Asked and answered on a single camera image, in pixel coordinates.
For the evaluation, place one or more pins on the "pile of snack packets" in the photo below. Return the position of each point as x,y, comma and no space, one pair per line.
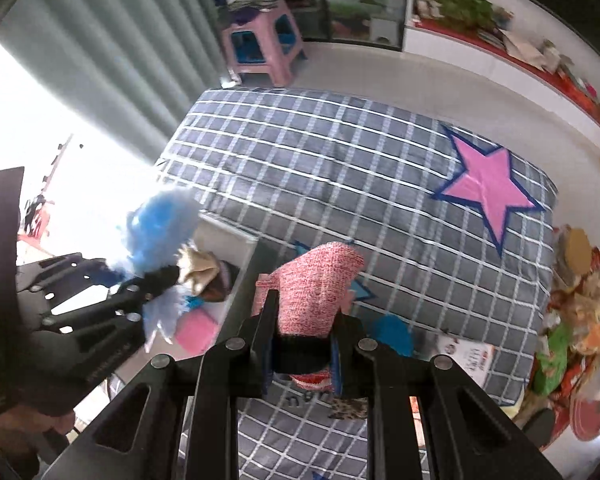
595,320

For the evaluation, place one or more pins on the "dark folded clothes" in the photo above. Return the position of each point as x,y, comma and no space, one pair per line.
250,2

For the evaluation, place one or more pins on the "pink plastic stool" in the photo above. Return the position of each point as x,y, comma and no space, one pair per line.
260,25

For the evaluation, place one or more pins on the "beige sock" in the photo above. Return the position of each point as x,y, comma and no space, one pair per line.
200,270

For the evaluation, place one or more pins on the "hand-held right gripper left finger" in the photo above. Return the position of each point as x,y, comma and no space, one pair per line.
267,357

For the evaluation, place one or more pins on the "leopard print cloth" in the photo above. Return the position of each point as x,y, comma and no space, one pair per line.
350,410

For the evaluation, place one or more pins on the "black television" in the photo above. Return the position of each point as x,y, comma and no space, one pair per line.
570,0

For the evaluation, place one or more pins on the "red plastic chair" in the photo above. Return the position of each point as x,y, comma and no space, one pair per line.
40,220

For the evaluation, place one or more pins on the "white storage box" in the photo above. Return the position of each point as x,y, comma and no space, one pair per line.
230,240

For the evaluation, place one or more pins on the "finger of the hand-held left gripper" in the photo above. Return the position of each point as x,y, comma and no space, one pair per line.
80,267
155,280

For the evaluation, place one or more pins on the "dark red black sock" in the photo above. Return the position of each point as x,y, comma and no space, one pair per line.
222,282

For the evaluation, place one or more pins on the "crumpled paper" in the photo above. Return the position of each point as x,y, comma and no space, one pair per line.
520,47

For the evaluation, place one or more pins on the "white low cabinet red top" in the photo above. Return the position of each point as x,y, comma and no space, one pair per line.
470,55

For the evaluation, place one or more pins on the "green potted plant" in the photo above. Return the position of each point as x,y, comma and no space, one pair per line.
460,7

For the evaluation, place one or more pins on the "jar with yellow lid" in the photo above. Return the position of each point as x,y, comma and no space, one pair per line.
577,250

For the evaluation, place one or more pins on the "fox print box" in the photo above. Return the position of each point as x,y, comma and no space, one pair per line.
467,360

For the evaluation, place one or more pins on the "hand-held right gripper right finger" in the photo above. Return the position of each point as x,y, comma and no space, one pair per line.
336,362

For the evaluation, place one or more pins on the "red round tray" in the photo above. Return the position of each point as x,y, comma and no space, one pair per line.
595,415

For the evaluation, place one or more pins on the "pink knit sock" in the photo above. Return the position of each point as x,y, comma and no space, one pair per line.
315,290

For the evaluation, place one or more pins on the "blue shoe cover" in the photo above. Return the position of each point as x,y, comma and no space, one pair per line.
165,225
392,335

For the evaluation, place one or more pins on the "grey green curtain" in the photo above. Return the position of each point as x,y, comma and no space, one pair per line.
105,50

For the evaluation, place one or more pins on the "person's left hand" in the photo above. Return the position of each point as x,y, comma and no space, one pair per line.
35,422

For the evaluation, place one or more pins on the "pink sponge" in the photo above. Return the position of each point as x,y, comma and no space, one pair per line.
197,332

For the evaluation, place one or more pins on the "glass door cabinet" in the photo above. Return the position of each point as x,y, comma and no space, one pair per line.
360,5

